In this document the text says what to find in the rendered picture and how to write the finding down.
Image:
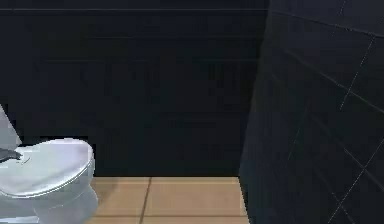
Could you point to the white toilet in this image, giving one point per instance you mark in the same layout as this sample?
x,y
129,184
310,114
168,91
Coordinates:
x,y
46,173

